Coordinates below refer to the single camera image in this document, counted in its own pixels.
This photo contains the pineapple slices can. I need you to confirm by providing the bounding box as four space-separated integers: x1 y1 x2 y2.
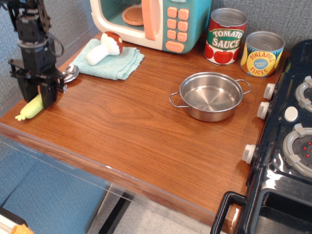
240 31 285 78

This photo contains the toy mushroom brown cap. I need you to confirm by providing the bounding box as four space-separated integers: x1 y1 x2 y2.
85 31 124 66

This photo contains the tomato sauce can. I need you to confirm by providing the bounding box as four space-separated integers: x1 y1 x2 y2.
204 8 248 65

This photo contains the spoon with green handle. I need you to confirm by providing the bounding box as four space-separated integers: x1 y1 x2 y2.
15 64 79 121

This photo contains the orange object in tray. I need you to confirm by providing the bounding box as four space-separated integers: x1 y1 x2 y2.
11 224 34 234

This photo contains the light blue folded cloth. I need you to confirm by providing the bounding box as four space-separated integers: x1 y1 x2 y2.
71 39 144 80

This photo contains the toy microwave teal and cream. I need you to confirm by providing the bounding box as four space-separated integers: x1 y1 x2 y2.
90 0 212 54

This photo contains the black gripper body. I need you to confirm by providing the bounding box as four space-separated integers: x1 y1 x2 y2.
9 39 67 92

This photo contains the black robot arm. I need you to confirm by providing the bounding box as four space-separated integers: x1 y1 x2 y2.
0 0 67 109

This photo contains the small steel pot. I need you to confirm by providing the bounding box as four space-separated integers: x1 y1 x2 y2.
169 72 252 122

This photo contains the black toy stove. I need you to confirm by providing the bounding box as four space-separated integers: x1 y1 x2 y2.
211 39 312 234

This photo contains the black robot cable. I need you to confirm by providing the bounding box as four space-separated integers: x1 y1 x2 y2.
47 34 64 58

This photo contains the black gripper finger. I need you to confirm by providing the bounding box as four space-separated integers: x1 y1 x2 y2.
18 77 39 102
40 83 58 109

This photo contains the orange toy plate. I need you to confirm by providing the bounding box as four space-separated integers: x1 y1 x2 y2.
122 4 143 26

